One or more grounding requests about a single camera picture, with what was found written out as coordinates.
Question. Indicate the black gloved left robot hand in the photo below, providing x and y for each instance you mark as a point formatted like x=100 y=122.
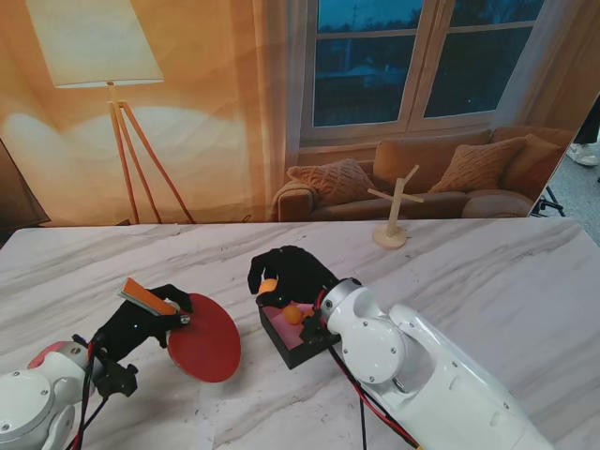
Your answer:
x=131 y=328

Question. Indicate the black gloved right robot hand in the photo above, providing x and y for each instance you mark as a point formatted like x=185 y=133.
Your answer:
x=300 y=276

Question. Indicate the red ping pong bat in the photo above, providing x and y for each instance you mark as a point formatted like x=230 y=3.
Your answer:
x=206 y=342

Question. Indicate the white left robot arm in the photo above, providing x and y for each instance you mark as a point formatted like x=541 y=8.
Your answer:
x=33 y=398

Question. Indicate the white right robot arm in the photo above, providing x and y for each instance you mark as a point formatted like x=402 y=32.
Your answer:
x=398 y=347

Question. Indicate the black box with pink lining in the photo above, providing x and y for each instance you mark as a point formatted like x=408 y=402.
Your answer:
x=293 y=354

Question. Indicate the wooden mug tree stand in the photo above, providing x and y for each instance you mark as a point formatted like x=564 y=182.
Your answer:
x=390 y=240

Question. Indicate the printed living room backdrop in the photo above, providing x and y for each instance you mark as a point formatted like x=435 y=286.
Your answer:
x=211 y=117

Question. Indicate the black tripod stand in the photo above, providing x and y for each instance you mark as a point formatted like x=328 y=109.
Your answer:
x=546 y=202

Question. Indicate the person with white sneakers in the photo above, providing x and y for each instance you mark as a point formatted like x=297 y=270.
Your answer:
x=583 y=154

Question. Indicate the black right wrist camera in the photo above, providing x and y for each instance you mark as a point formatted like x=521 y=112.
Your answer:
x=313 y=328

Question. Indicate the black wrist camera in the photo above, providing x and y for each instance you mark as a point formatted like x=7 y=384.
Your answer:
x=117 y=379
x=313 y=328

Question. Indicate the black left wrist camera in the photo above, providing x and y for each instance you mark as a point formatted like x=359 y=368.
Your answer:
x=117 y=379

